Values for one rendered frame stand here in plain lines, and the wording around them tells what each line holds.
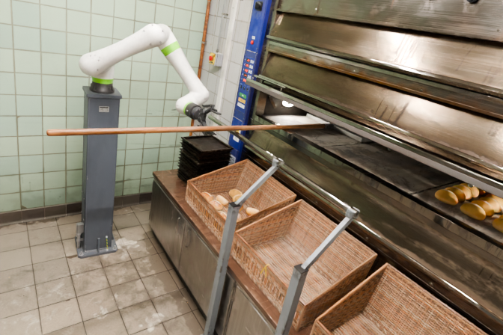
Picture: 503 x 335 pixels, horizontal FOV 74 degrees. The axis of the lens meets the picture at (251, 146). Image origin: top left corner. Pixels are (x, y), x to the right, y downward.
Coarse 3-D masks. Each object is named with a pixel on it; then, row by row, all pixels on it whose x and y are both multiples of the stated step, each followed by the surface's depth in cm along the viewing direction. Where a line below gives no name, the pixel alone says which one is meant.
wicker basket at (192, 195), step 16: (208, 176) 231; (224, 176) 239; (240, 176) 248; (256, 176) 235; (192, 192) 218; (208, 192) 237; (224, 192) 245; (256, 192) 232; (272, 192) 221; (288, 192) 211; (192, 208) 219; (208, 208) 202; (224, 208) 226; (256, 208) 230; (272, 208) 198; (208, 224) 203; (224, 224) 188; (240, 224) 188
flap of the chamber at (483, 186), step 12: (252, 84) 217; (276, 96) 198; (336, 120) 164; (360, 132) 154; (384, 144) 144; (408, 156) 136; (420, 156) 132; (444, 168) 125; (468, 180) 119; (492, 192) 113
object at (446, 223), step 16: (304, 144) 203; (336, 160) 184; (368, 176) 168; (384, 192) 161; (400, 192) 157; (416, 208) 149; (432, 208) 147; (448, 224) 139; (464, 224) 138; (480, 240) 130; (496, 240) 130; (496, 256) 126
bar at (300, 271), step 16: (256, 144) 182; (272, 160) 169; (304, 176) 153; (320, 192) 145; (352, 208) 133; (224, 240) 168; (224, 256) 170; (224, 272) 175; (304, 272) 125; (288, 288) 131; (288, 304) 131; (208, 320) 186; (288, 320) 133
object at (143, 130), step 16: (112, 128) 156; (128, 128) 160; (144, 128) 164; (160, 128) 169; (176, 128) 173; (192, 128) 179; (208, 128) 184; (224, 128) 190; (240, 128) 197; (256, 128) 203; (272, 128) 211; (288, 128) 219; (304, 128) 228; (320, 128) 238
